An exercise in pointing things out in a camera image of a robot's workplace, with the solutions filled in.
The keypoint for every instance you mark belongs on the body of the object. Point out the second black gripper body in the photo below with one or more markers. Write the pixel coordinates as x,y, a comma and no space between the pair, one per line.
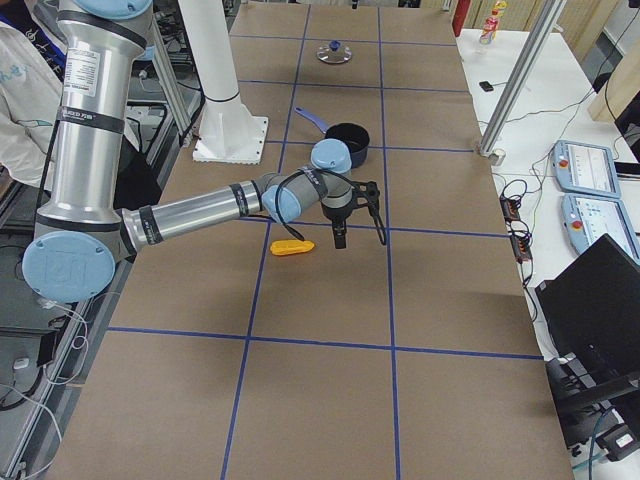
335,216

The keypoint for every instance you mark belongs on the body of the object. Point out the yellow corn cob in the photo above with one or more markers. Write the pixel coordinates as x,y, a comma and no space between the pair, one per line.
291,247

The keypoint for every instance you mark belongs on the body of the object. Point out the glass pot lid purple knob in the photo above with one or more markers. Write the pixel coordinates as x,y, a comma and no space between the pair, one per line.
334,52

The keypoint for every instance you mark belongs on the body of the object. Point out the second silver grey robot arm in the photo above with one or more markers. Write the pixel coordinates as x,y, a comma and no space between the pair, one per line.
104,203

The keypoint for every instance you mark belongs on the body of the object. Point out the small metal cylinder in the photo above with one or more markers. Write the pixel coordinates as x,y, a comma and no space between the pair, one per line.
497,156

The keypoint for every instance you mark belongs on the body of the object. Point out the small black square pad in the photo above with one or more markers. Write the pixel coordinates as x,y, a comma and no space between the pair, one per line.
486,86

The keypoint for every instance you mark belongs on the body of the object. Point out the upper blue teach pendant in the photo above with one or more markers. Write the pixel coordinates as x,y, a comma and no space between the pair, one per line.
585,169

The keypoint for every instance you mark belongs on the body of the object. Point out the blue teach pendant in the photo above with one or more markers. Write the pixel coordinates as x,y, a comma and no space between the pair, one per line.
585,169
587,218

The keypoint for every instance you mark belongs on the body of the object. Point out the red printed plastic bag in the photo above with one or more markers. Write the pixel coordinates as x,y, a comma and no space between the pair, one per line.
491,23

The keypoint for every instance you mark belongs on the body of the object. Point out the lower blue teach pendant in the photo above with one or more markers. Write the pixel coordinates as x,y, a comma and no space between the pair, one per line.
587,218

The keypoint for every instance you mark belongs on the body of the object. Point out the black laptop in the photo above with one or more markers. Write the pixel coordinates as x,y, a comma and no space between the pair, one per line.
592,309

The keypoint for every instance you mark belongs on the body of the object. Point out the person in white shirt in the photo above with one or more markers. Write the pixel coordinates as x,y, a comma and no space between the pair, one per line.
33,59

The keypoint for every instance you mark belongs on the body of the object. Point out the dark blue saucepan purple handle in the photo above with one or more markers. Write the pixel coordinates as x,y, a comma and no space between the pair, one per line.
355,136

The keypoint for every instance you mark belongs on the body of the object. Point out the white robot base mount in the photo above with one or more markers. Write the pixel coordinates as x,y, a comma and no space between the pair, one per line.
228,132

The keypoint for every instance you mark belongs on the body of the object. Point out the black orange cable adapters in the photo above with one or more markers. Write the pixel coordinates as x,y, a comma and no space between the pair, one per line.
519,233

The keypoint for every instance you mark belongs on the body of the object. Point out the aluminium frame post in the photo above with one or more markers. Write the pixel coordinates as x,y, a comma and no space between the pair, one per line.
525,62

